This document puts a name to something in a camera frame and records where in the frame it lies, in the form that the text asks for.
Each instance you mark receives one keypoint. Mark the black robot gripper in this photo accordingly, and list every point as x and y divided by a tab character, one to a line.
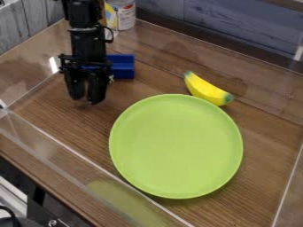
87	46

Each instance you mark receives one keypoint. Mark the blue star-shaped block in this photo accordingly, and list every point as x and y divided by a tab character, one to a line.
115	66

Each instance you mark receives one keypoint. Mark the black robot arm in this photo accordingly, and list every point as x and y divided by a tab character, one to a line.
83	14

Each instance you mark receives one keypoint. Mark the green round plate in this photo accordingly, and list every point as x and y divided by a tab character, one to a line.
175	146

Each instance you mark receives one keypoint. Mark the yellow toy banana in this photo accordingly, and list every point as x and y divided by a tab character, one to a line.
204	90

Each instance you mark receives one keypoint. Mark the clear acrylic corner bracket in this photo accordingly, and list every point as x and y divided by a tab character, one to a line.
111	33

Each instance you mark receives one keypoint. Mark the clear acrylic enclosure wall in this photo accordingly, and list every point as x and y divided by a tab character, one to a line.
53	137

